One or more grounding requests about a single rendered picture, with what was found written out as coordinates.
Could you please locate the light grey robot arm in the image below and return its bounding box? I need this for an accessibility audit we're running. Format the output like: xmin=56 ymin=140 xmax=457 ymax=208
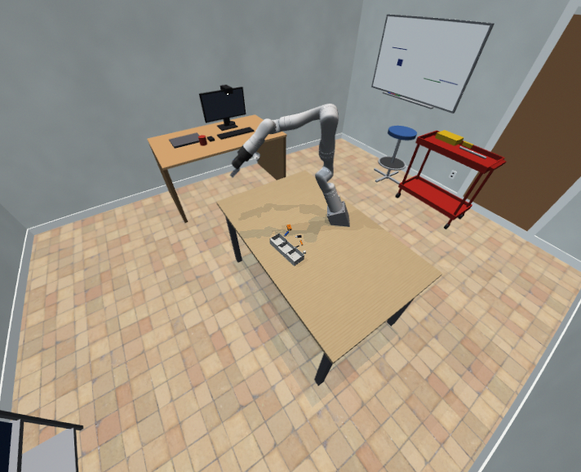
xmin=250 ymin=104 xmax=343 ymax=213

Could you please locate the white three-compartment bin rack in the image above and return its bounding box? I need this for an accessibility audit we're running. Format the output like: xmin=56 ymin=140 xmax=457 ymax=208
xmin=269 ymin=234 xmax=304 ymax=266

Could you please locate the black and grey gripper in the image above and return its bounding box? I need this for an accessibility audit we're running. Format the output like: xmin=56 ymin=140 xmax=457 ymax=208
xmin=230 ymin=139 xmax=260 ymax=178

